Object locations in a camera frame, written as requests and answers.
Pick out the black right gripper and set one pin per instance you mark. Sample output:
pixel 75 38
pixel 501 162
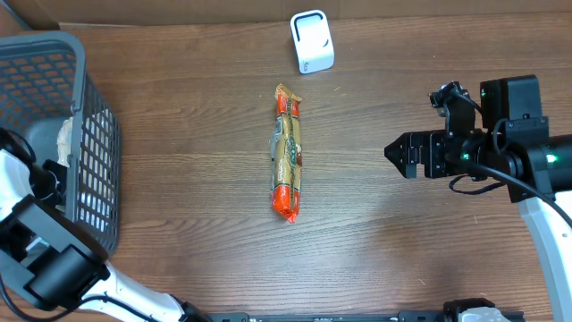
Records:
pixel 433 141

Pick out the orange spaghetti packet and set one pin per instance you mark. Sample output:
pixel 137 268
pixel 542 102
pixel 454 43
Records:
pixel 286 155

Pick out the beige pouch bag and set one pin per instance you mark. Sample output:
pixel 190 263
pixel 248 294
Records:
pixel 64 142

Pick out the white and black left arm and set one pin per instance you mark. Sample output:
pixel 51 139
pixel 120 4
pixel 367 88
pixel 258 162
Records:
pixel 50 262

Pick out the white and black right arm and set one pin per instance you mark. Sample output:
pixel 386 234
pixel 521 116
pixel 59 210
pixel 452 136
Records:
pixel 504 137

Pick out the white barcode scanner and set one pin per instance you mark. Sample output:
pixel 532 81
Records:
pixel 312 41

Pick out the dark grey plastic basket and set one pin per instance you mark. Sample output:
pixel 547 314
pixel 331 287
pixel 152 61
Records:
pixel 44 83

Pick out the black mounting rail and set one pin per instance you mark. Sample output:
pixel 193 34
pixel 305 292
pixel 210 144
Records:
pixel 467 310

